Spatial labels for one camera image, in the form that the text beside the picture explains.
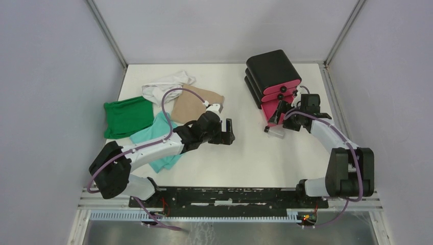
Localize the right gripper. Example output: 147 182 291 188
268 100 305 132

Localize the clear bottle black cap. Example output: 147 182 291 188
264 125 285 139

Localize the black pink drawer organizer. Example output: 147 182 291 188
244 50 302 127

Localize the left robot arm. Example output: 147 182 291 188
89 111 235 208

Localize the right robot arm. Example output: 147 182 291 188
268 94 375 208

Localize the tan cloth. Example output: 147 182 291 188
171 85 225 124

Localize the teal cloth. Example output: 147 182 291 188
130 111 181 173

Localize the white cloth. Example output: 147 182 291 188
141 70 197 106

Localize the green cloth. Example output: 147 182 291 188
103 96 154 139

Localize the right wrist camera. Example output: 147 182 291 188
292 85 310 107

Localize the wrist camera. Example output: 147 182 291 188
292 85 310 107
206 103 223 117

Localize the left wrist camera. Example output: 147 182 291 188
206 103 223 117

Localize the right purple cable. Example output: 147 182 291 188
283 85 364 228

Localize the purple cable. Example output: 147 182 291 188
86 88 209 194
283 85 364 228

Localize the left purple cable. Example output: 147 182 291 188
86 88 209 194

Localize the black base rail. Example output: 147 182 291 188
143 186 329 217

